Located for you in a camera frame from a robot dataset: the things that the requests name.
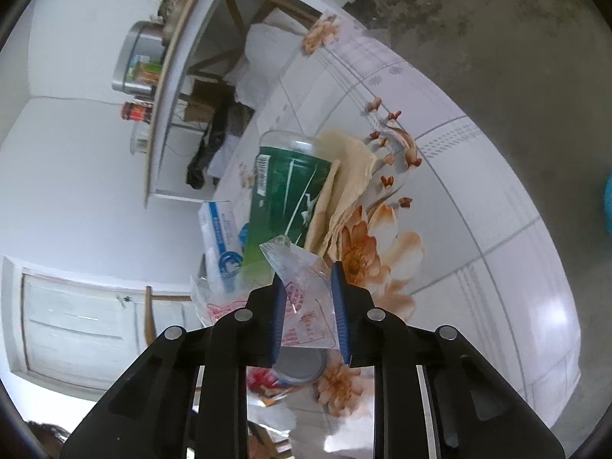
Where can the green plastic bottle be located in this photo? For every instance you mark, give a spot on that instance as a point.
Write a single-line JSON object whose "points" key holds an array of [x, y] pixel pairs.
{"points": [[282, 186]]}

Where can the white side table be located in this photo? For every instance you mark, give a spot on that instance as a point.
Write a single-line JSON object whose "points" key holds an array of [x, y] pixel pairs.
{"points": [[174, 71]]}

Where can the clear plastic bag red print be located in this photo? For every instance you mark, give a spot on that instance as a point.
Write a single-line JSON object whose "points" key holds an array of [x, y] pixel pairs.
{"points": [[210, 306]]}

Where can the clear plastic wrapper red print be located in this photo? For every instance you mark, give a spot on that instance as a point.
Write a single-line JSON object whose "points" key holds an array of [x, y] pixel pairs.
{"points": [[306, 296]]}

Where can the small cardboard box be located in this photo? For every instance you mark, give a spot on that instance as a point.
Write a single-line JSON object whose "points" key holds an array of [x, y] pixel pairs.
{"points": [[205, 100]]}

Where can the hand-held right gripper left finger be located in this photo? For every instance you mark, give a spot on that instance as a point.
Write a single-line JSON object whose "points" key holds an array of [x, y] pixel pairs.
{"points": [[276, 315]]}

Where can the white plastic bag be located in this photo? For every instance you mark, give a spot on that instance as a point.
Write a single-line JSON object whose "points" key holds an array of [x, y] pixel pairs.
{"points": [[265, 52]]}

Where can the red jar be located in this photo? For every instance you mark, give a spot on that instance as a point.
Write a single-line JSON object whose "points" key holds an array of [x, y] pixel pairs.
{"points": [[136, 111]]}

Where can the white door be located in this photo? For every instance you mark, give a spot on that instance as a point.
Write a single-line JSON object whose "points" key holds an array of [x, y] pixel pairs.
{"points": [[71, 320]]}

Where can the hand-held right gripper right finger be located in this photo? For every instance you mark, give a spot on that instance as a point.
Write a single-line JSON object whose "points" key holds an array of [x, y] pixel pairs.
{"points": [[338, 306]]}

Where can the red drink can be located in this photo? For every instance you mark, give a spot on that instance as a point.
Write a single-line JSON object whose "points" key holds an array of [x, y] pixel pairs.
{"points": [[299, 368]]}

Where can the metal pot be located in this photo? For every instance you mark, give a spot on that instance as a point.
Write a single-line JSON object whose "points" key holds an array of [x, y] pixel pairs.
{"points": [[129, 57]]}

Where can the wooden chair grey seat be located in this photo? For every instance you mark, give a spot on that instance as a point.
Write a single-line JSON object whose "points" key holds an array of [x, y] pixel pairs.
{"points": [[149, 315]]}

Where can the white and blue packet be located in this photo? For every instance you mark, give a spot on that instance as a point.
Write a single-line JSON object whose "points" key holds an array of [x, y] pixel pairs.
{"points": [[217, 229]]}

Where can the floral tablecloth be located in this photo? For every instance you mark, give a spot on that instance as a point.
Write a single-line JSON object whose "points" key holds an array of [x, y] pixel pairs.
{"points": [[478, 201]]}

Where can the dark cloth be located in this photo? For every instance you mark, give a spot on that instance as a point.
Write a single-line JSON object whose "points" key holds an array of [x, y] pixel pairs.
{"points": [[215, 138]]}

